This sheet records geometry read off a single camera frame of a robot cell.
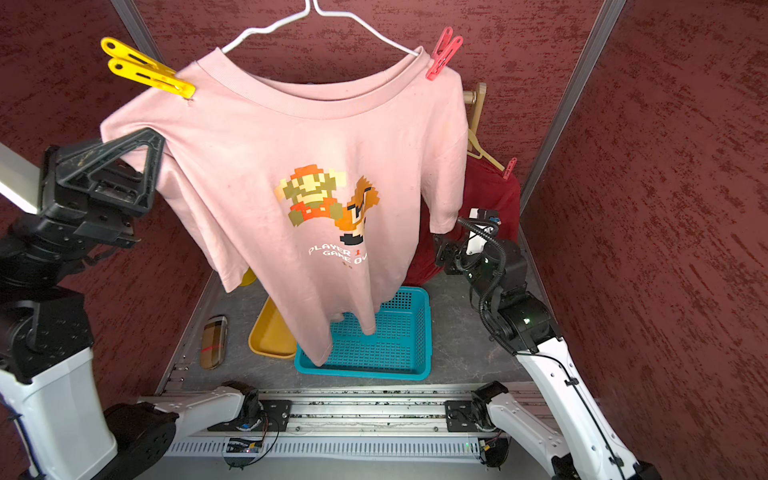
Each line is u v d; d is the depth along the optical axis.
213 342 0.83
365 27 0.28
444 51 0.33
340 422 0.74
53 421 0.30
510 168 0.73
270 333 0.88
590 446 0.37
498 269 0.43
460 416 0.74
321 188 0.39
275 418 0.72
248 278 1.01
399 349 0.85
